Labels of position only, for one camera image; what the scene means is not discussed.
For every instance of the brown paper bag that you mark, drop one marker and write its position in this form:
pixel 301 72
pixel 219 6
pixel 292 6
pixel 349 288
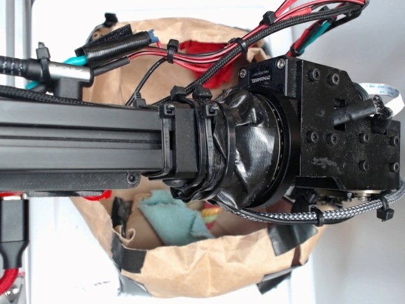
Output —
pixel 242 252

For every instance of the teal cloth rag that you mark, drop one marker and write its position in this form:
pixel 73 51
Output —
pixel 174 222

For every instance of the multicolored twisted rope toy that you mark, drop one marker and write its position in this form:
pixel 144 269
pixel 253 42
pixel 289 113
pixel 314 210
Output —
pixel 209 215

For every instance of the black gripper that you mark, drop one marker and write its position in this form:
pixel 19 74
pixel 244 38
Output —
pixel 326 136

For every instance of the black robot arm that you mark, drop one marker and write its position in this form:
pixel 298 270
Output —
pixel 219 150

